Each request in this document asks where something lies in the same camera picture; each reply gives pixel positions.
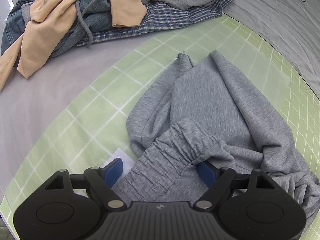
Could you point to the blue denim jeans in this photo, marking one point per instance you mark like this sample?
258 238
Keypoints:
91 16

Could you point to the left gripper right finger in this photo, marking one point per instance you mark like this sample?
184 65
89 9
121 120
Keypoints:
218 181

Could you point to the beige shirt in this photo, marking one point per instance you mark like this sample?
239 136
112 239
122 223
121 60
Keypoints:
50 21

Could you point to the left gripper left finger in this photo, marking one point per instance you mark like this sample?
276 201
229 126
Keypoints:
101 181

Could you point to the green grid cutting mat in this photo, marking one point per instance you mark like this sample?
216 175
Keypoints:
72 113

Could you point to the grey sweatpants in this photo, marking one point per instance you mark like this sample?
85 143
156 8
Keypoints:
209 112

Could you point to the white paper label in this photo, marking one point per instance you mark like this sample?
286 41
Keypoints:
111 172

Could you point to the blue plaid shirt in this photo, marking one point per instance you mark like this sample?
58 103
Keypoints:
160 17

